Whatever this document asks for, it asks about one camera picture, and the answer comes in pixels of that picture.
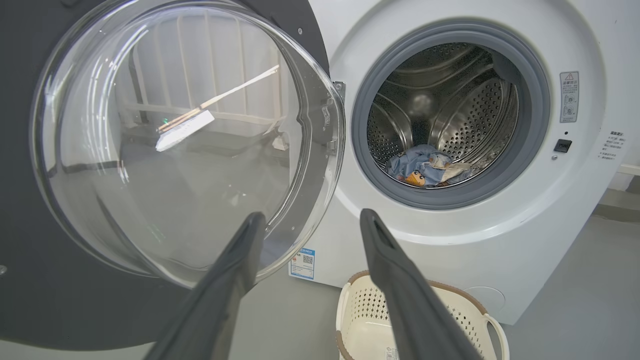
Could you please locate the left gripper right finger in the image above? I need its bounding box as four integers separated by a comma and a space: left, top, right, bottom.
359, 208, 483, 360

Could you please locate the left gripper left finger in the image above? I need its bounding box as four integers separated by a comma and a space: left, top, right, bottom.
144, 212, 267, 360

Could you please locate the blue cartoon print garment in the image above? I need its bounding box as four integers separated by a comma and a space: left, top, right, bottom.
386, 144, 442, 188

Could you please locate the black round glass washer door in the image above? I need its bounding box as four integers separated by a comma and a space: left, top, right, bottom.
0, 0, 347, 351

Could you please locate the white front-load washing machine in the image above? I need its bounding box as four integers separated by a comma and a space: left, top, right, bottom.
287, 0, 640, 326

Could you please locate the stainless steel washing machine drum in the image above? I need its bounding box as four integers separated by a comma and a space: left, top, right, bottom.
367, 42, 521, 190

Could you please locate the metal door hinge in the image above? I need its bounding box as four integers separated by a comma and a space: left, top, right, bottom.
327, 80, 347, 156

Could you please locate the white perforated basket brown rim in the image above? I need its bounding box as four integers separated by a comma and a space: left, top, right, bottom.
335, 270, 510, 360

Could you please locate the round white filter cover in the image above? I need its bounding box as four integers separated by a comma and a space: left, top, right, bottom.
462, 286, 506, 316

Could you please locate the blue energy label sticker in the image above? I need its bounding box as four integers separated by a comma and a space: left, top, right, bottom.
289, 247, 316, 281

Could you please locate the grey warning sticker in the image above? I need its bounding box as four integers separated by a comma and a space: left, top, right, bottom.
559, 71, 580, 124

